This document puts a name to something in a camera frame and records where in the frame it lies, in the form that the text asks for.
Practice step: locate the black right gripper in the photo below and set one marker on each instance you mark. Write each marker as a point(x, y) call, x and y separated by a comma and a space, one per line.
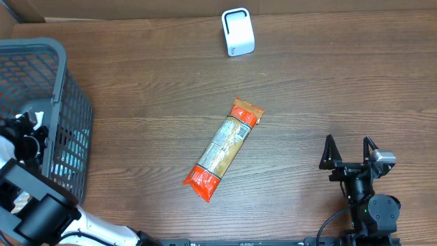
point(351, 166)

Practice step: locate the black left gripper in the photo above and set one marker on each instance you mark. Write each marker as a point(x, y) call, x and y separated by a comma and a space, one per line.
point(16, 124)

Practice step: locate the orange noodle packet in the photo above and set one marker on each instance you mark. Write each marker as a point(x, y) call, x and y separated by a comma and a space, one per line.
point(215, 160)

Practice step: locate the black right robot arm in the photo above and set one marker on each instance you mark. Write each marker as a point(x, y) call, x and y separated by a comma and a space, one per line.
point(374, 217)

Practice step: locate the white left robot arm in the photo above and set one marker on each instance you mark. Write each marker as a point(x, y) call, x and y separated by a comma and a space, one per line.
point(34, 209)

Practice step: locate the white barcode scanner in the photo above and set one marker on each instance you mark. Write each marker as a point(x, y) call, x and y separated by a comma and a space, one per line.
point(238, 32)

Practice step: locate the grey plastic mesh basket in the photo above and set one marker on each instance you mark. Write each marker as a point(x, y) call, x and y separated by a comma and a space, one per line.
point(35, 76)

